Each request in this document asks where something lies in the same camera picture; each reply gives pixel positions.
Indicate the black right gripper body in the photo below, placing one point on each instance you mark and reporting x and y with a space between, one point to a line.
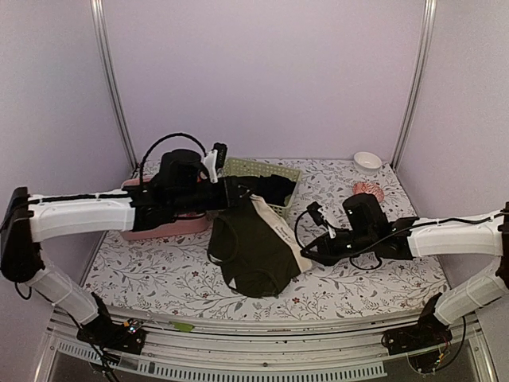
331 257

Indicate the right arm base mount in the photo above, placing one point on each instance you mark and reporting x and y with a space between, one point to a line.
426 332

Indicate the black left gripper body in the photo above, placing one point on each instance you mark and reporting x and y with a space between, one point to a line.
193 202

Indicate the white ceramic bowl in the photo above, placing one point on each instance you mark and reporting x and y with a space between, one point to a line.
367 163

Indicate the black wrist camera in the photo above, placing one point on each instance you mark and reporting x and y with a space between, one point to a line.
364 213
179 170

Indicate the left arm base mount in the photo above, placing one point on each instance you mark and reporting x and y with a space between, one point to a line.
126 337

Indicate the dark green underwear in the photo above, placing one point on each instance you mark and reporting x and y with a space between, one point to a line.
255 250

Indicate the green tape piece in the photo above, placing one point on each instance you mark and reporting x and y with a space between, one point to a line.
182 326

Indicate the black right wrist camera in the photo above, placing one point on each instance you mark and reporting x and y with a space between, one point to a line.
364 213

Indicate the pink divided organizer box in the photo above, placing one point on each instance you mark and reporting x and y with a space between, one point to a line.
191 224

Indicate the left aluminium frame post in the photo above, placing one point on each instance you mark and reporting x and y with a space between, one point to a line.
101 35

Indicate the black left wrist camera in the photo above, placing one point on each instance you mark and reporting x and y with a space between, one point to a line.
179 170

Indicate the green plastic basket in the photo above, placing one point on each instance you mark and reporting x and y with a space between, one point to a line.
240 167

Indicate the floral white table mat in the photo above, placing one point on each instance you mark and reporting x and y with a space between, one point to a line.
173 275

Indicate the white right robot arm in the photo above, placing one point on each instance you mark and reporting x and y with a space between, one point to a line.
414 237

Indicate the aluminium front rail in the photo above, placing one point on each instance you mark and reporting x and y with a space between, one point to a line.
341 349

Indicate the black clothes in basket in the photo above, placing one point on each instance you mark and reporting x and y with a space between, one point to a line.
274 189

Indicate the aluminium frame post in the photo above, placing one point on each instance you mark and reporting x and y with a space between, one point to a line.
101 35
425 41

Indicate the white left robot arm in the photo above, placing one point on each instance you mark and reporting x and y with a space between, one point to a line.
30 220

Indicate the right aluminium frame post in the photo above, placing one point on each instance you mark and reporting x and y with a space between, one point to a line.
425 41

